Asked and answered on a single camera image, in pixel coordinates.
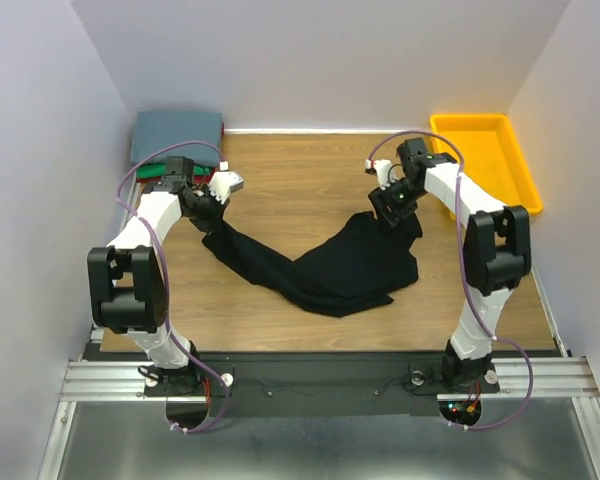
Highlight black t-shirt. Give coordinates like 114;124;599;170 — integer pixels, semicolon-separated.
202;211;423;318

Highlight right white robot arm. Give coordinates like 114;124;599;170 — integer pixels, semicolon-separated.
364;130;531;388

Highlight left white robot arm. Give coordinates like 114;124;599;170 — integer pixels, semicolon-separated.
87;157;244;396

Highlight folded green t-shirt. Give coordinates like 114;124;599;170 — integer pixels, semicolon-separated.
136;163;215;183

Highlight folded grey-blue t-shirt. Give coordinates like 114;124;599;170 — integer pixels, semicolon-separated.
130;110;224;164

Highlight yellow plastic tray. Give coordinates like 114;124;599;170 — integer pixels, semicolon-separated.
429;114;543;215

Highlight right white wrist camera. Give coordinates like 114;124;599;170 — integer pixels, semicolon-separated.
365;159;397;190

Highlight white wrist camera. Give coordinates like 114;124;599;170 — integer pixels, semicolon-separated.
208;171;244;205
365;159;397;190

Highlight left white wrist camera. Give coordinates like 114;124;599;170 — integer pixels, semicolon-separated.
208;171;244;205

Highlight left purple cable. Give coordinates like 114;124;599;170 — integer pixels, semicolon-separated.
115;141;231;435

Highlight purple cable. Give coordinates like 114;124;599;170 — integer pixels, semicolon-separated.
364;130;534;434
115;141;231;435

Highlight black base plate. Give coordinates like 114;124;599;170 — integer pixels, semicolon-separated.
138;351;499;424

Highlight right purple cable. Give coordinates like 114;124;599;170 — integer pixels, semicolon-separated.
364;130;534;434

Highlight aluminium mounting rail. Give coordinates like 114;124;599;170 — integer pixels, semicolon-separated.
60;357;600;402

